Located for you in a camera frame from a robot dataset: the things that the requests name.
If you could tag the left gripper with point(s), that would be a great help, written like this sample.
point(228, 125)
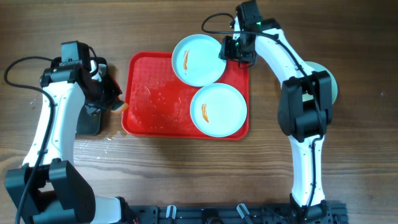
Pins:
point(111, 94)

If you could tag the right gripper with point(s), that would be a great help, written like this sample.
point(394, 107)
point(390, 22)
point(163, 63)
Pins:
point(227, 50)

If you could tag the orange green scrub sponge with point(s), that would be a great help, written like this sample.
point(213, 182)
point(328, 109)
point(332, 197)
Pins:
point(119, 106)

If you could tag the light blue plate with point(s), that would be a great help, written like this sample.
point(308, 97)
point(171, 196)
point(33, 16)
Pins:
point(196, 62)
point(316, 67)
point(218, 110)

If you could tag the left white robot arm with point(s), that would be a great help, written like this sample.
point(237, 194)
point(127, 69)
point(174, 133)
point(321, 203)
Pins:
point(47, 188)

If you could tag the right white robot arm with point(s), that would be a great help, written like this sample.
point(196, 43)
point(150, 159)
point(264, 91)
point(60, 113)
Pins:
point(305, 106)

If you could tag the black water tray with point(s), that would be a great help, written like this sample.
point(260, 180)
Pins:
point(90, 119)

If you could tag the red plastic serving tray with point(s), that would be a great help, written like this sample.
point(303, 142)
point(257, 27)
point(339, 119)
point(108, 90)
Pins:
point(159, 103)

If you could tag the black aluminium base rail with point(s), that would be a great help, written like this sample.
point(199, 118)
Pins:
point(328, 213)

